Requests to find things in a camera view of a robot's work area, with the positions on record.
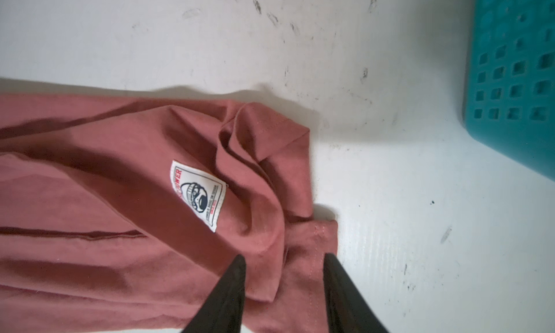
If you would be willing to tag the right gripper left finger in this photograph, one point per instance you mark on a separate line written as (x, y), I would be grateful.
(223, 310)

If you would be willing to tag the teal plastic basket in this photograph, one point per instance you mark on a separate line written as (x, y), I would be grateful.
(509, 99)

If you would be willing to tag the maroon tank top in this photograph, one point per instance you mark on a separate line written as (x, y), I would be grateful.
(119, 213)

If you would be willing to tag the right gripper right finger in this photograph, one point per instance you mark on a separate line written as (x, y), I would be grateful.
(346, 309)

